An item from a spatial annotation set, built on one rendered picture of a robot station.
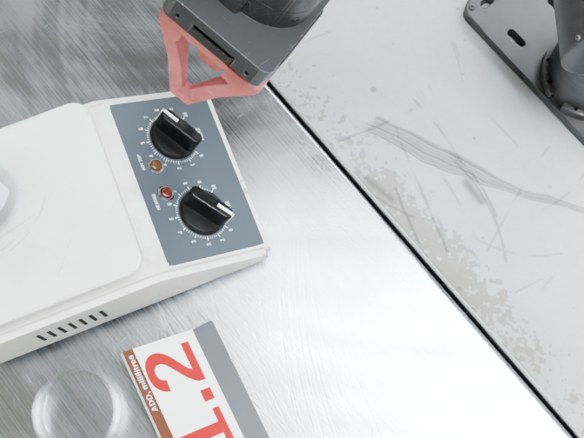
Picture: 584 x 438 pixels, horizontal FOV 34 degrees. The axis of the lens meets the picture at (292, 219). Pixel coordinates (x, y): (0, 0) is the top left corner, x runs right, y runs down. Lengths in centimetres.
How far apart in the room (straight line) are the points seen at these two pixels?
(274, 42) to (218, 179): 17
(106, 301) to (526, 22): 36
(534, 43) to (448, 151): 10
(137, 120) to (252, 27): 17
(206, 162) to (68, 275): 13
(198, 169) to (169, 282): 8
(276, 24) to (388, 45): 23
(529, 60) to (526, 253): 14
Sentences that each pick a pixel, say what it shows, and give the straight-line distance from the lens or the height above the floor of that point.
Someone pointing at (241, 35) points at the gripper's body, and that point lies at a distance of 49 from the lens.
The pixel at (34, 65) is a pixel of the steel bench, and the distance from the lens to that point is 74.
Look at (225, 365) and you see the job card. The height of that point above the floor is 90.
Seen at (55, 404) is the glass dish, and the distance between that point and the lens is 67.
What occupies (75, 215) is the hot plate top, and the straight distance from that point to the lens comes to 60.
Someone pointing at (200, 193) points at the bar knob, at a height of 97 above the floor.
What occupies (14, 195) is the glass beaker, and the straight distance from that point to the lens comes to 60.
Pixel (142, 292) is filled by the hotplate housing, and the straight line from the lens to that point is 61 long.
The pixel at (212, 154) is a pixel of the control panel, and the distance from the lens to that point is 65.
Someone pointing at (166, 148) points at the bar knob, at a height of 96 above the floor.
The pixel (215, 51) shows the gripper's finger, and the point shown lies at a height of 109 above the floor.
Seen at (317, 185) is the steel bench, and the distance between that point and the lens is 68.
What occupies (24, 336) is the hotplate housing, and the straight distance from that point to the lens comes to 62.
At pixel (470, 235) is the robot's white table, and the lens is 68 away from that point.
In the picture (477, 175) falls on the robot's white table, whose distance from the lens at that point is 69.
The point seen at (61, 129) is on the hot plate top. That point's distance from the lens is 62.
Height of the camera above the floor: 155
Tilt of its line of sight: 75 degrees down
